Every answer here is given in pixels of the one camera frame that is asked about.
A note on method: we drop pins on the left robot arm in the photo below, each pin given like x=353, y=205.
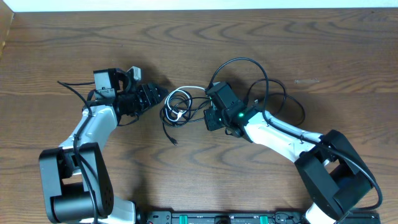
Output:
x=75, y=181

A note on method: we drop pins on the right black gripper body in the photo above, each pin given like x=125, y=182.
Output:
x=216, y=120

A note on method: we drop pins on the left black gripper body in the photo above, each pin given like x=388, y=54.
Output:
x=136, y=102

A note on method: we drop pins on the clear tape strip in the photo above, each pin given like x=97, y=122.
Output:
x=306, y=81

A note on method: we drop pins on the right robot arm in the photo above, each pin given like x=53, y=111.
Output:
x=332, y=171

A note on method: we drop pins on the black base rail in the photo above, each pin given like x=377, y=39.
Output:
x=168, y=217

